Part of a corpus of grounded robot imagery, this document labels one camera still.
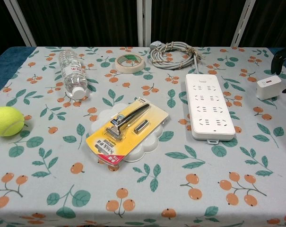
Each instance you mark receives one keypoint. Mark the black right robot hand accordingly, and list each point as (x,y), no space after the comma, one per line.
(278,58)

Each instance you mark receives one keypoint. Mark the white plug adapter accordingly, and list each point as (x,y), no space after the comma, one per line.
(268,88)

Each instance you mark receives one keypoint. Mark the white power strip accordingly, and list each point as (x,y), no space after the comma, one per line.
(210,113)

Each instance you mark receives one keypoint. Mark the white flower-shaped plate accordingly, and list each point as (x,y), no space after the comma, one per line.
(149,144)

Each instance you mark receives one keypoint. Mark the beige masking tape roll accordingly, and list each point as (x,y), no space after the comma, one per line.
(120,67)

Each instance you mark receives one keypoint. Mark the yellow razor blister pack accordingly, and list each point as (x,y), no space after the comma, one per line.
(114,139)

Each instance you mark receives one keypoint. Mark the floral print tablecloth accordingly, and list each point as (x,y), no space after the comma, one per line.
(142,189)

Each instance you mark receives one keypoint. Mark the black pleated curtain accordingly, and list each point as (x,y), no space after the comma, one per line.
(86,21)

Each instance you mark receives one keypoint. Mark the clear plastic water bottle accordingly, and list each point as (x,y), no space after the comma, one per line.
(73,73)

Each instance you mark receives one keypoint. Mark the blue table cover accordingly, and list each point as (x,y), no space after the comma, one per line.
(5,61)

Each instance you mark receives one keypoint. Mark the yellow tennis ball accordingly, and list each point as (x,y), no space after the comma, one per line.
(6,121)

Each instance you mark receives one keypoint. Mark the white upright frame post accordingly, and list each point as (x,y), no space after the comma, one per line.
(142,23)

